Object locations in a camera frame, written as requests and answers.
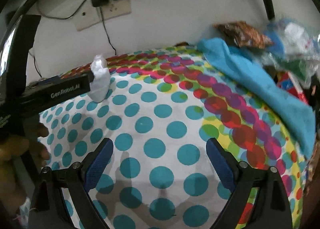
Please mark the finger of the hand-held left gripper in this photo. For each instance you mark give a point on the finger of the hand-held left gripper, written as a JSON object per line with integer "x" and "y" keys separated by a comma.
{"x": 90, "y": 78}

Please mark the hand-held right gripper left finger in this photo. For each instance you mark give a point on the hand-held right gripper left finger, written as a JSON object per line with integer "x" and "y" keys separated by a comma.
{"x": 97, "y": 166}

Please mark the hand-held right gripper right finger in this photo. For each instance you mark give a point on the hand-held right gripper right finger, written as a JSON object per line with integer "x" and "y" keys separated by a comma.
{"x": 220, "y": 166}

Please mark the person's left hand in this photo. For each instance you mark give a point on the person's left hand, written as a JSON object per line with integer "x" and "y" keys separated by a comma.
{"x": 41, "y": 154}

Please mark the polka dot blanket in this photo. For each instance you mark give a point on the polka dot blanket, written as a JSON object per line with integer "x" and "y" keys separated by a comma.
{"x": 162, "y": 131}

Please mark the white patterned cloth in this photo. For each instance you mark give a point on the white patterned cloth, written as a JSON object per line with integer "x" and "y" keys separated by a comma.
{"x": 23, "y": 210}

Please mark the blue cloth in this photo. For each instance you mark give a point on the blue cloth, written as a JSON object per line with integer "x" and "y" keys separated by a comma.
{"x": 270, "y": 86}

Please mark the red patterned packet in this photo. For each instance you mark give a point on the red patterned packet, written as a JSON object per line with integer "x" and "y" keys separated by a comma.
{"x": 292, "y": 86}

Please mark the brown patterned snack packet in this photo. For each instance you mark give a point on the brown patterned snack packet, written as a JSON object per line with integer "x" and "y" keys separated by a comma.
{"x": 245, "y": 34}

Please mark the pile of clear plastic bags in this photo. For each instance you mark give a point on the pile of clear plastic bags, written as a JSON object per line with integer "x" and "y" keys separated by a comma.
{"x": 297, "y": 39}

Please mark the white wall outlet plate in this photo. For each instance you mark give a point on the white wall outlet plate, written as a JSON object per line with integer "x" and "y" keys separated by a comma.
{"x": 117, "y": 10}

